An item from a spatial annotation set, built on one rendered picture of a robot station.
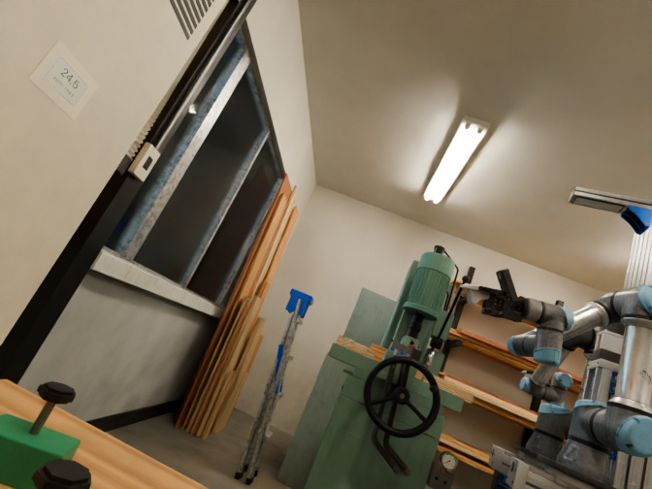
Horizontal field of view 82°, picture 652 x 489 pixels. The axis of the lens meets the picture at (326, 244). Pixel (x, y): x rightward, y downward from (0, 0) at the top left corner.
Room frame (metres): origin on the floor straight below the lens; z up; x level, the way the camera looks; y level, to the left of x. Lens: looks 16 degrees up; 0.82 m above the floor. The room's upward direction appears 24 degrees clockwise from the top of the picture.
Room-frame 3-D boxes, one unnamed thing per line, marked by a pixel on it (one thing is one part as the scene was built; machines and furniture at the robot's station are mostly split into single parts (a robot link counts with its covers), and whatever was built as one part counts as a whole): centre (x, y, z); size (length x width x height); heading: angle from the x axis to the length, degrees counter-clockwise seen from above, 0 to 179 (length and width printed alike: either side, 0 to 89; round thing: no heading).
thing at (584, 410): (1.28, -1.08, 0.98); 0.13 x 0.12 x 0.14; 179
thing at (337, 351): (1.73, -0.51, 0.87); 0.61 x 0.30 x 0.06; 79
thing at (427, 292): (1.83, -0.56, 1.35); 0.18 x 0.18 x 0.31
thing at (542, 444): (1.74, -1.27, 0.87); 0.15 x 0.15 x 0.10
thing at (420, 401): (1.77, -0.55, 0.82); 0.40 x 0.21 x 0.04; 79
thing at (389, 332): (2.11, -0.62, 1.16); 0.22 x 0.22 x 0.72; 79
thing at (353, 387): (1.95, -0.59, 0.76); 0.57 x 0.45 x 0.09; 169
